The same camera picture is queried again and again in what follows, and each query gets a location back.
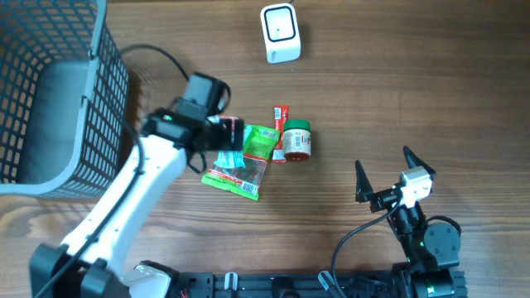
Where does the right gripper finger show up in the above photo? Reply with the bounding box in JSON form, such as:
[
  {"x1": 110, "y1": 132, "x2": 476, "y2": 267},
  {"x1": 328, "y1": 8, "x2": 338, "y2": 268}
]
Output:
[
  {"x1": 402, "y1": 146, "x2": 436, "y2": 180},
  {"x1": 355, "y1": 160, "x2": 373, "y2": 203}
]

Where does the red teal snack packet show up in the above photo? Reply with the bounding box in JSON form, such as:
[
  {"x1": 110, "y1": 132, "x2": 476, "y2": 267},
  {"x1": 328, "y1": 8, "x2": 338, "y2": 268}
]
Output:
[{"x1": 211, "y1": 116, "x2": 251, "y2": 169}]

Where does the green candy bag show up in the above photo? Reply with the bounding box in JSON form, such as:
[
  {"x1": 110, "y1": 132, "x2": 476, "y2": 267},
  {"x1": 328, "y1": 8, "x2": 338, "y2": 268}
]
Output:
[{"x1": 201, "y1": 125, "x2": 280, "y2": 200}]

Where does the red stick sachet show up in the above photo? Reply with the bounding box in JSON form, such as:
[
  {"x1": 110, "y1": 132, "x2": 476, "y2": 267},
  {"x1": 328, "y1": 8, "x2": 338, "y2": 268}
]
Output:
[{"x1": 272, "y1": 105, "x2": 289, "y2": 163}]

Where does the green lidded white jar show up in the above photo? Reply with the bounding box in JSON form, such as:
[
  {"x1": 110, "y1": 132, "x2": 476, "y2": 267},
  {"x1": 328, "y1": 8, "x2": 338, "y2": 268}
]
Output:
[{"x1": 282, "y1": 119, "x2": 311, "y2": 161}]

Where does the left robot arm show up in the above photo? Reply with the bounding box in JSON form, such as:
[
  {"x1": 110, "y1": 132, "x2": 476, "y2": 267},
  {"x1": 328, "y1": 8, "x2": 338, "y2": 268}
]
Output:
[{"x1": 29, "y1": 72, "x2": 244, "y2": 297}]

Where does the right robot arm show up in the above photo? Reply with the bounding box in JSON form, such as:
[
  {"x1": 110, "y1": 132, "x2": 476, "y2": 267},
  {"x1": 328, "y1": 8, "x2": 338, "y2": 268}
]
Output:
[{"x1": 352, "y1": 147, "x2": 468, "y2": 298}]

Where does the white barcode scanner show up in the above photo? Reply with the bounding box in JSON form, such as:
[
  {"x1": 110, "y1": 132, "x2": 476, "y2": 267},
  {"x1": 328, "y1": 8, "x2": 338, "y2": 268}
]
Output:
[{"x1": 260, "y1": 2, "x2": 301, "y2": 64}]

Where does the grey plastic mesh basket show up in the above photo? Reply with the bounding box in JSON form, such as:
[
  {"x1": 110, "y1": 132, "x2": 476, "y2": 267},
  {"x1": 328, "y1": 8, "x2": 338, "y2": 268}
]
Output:
[{"x1": 1, "y1": 0, "x2": 129, "y2": 198}]

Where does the black right camera cable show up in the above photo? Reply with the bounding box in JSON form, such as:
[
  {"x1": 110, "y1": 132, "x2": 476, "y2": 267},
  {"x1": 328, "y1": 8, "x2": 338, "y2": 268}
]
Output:
[{"x1": 330, "y1": 197, "x2": 402, "y2": 298}]

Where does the black camera cable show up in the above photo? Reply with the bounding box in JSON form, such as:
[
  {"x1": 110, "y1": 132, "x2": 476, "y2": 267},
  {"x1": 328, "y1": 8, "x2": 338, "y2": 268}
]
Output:
[
  {"x1": 32, "y1": 43, "x2": 190, "y2": 298},
  {"x1": 330, "y1": 197, "x2": 402, "y2": 298}
]

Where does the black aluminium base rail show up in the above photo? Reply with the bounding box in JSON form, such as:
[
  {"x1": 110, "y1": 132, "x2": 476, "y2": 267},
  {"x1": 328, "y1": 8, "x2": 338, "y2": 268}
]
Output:
[{"x1": 173, "y1": 269, "x2": 469, "y2": 298}]

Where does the black left camera cable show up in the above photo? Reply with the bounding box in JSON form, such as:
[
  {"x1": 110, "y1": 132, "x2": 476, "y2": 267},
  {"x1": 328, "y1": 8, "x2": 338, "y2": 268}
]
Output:
[{"x1": 32, "y1": 43, "x2": 190, "y2": 298}]

